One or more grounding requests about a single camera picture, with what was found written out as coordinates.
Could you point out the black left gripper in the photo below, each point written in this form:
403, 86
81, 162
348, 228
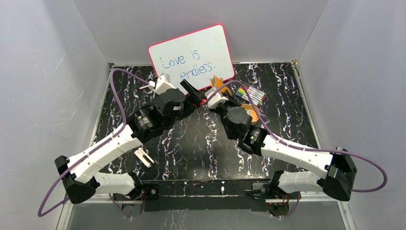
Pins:
191, 96

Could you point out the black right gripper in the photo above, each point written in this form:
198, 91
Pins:
226, 103

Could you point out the orange leather card holder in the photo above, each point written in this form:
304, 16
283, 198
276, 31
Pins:
217, 83

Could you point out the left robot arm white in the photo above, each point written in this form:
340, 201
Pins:
81, 175

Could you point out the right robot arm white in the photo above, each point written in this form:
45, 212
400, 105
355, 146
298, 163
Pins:
330, 173

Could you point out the orange oval tray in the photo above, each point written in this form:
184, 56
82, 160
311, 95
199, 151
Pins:
250, 110

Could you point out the pack of coloured markers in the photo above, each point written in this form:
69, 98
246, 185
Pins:
256, 94

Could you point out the pink framed whiteboard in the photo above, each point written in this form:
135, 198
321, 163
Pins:
196, 57

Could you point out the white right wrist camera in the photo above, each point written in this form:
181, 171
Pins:
217, 99

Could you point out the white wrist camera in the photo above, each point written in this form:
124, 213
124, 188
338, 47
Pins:
217, 99
160, 85

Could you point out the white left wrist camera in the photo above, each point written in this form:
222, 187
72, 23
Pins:
160, 85

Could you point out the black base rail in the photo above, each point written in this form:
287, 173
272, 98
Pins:
251, 194

